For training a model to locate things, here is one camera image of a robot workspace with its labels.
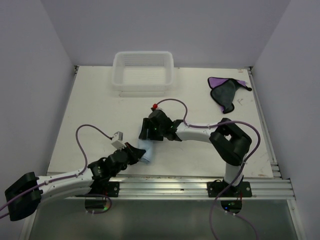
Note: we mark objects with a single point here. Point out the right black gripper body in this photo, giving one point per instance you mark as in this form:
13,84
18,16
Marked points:
154,133

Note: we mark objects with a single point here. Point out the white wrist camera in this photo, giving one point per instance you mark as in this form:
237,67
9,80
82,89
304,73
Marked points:
155,107
117,141

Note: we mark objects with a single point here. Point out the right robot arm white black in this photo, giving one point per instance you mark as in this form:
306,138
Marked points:
230,141

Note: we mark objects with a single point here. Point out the aluminium mounting rail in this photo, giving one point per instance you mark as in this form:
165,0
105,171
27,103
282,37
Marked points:
195,188

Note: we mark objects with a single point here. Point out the left black base bracket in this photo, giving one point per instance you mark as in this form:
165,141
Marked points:
110,187

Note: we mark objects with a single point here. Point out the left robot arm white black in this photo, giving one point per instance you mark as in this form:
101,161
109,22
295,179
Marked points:
26,194

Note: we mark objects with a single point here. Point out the white plastic basket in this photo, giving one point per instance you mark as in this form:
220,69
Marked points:
143,71

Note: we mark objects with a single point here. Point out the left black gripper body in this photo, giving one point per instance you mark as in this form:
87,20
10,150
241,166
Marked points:
114,173

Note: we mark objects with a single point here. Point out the right black base bracket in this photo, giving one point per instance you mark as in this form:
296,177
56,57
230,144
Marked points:
217,188

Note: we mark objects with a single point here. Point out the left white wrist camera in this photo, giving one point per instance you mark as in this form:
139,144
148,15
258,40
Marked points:
117,141

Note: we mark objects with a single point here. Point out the light blue towel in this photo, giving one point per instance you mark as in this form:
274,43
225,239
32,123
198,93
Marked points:
148,146

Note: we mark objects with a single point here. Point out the purple and grey towel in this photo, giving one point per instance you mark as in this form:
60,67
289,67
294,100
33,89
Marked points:
223,91

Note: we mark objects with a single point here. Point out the black base bracket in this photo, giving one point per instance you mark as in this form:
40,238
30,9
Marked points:
217,188
110,187

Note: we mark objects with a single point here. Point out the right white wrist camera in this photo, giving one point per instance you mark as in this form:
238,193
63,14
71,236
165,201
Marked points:
155,107

